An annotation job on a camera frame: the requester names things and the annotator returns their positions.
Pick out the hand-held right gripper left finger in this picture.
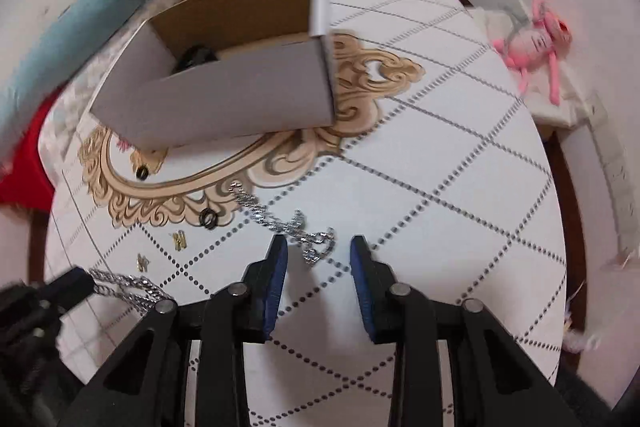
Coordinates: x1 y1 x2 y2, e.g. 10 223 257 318
57 234 290 427

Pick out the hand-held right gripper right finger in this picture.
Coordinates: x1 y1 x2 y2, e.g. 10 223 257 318
349 235 587 427

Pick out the teal blanket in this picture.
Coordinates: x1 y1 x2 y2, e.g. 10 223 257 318
0 0 273 158

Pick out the red cloth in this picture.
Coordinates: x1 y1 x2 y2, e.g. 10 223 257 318
0 99 57 214

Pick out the black item in box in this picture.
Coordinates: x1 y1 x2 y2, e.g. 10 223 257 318
172 45 219 74

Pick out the cardboard box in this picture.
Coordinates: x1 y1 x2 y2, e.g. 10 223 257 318
89 0 337 153

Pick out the silver chain necklace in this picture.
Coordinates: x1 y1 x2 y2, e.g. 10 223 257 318
89 269 177 314
229 180 337 269

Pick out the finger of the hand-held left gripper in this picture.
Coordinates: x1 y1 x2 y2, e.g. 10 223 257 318
42 266 97 310

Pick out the white fluffy item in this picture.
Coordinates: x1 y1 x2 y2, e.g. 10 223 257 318
564 287 603 355

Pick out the dark cloth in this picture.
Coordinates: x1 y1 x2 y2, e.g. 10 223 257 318
552 357 640 427

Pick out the pink plush toy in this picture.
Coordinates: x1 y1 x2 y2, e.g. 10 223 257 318
491 0 575 105

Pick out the round white patterned table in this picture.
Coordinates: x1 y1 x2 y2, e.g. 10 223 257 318
44 0 568 427

